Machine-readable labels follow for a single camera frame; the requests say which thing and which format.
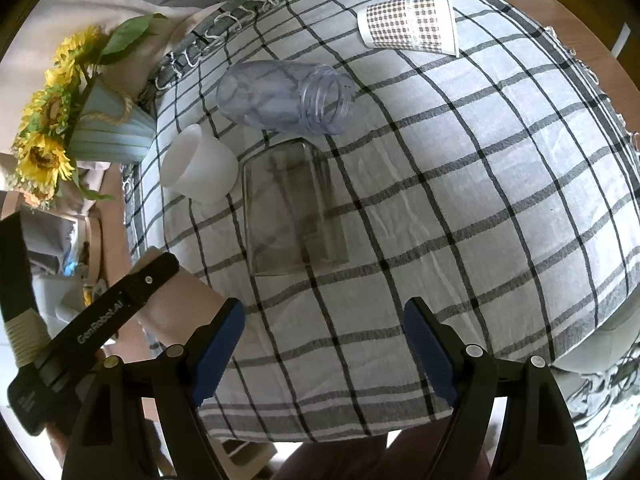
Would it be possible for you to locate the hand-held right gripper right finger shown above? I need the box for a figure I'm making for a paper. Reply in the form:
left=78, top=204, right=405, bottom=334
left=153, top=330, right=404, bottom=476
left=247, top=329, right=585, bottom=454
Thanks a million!
left=403, top=296, right=590, bottom=480

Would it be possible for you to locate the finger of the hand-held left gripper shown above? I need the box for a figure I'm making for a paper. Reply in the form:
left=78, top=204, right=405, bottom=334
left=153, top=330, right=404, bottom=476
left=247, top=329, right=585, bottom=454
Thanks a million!
left=125, top=252, right=181, bottom=307

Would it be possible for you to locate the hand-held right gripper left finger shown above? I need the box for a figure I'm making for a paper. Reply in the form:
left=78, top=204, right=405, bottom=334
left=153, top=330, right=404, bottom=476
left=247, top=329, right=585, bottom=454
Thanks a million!
left=60, top=297, right=247, bottom=480

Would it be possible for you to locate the clear glass cup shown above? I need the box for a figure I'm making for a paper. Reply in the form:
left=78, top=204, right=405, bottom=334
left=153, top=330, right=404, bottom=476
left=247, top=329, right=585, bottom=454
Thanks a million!
left=241, top=139, right=351, bottom=277

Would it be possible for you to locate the person's left forearm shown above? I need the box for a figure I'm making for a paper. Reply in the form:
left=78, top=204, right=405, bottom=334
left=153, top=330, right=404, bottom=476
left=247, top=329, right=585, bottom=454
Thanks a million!
left=107, top=246, right=232, bottom=361

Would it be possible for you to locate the white plastic cup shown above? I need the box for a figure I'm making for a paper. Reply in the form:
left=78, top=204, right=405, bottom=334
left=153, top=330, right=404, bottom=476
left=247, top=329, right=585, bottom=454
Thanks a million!
left=160, top=124, right=239, bottom=205

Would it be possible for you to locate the checkered paper cup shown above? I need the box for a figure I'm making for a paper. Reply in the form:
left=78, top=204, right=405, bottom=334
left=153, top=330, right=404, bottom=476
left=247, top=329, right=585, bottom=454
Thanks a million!
left=356, top=0, right=461, bottom=58

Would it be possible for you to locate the person's leg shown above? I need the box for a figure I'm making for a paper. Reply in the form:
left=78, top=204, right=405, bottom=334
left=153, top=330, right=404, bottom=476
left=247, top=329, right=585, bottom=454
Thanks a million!
left=270, top=417, right=493, bottom=480

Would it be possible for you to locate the grey plaid tablecloth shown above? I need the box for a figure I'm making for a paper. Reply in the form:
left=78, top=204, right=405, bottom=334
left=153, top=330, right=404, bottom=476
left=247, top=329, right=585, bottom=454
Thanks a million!
left=122, top=0, right=640, bottom=443

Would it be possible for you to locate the light blue flower pot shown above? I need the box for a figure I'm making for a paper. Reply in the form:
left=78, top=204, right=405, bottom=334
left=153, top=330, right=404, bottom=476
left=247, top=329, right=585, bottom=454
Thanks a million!
left=67, top=77, right=157, bottom=165

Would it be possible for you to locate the leaf patterned cloth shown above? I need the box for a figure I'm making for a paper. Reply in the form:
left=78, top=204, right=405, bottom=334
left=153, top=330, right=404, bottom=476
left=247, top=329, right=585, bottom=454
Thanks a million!
left=565, top=345, right=640, bottom=480

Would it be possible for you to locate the sunflower bouquet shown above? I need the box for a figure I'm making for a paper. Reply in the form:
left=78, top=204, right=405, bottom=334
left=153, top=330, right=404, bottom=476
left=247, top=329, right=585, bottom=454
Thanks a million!
left=12, top=12, right=168, bottom=211

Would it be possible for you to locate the clear plastic jar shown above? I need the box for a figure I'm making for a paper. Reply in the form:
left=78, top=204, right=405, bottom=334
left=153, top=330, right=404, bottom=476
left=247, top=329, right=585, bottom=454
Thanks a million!
left=216, top=60, right=356, bottom=136

